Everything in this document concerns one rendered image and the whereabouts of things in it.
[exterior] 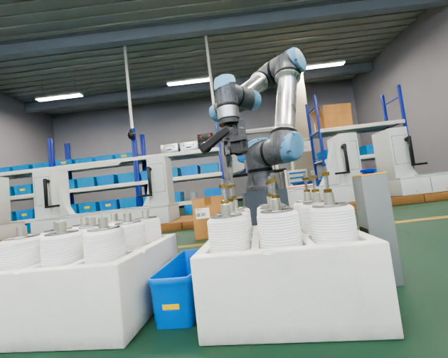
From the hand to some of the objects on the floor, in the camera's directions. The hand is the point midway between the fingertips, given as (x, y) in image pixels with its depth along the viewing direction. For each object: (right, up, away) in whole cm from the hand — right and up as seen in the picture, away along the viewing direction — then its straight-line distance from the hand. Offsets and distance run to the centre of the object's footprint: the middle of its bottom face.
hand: (230, 180), depth 82 cm
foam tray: (-40, -39, -8) cm, 56 cm away
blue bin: (-12, -36, -10) cm, 39 cm away
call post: (+44, -29, -12) cm, 54 cm away
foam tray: (+15, -33, -16) cm, 39 cm away
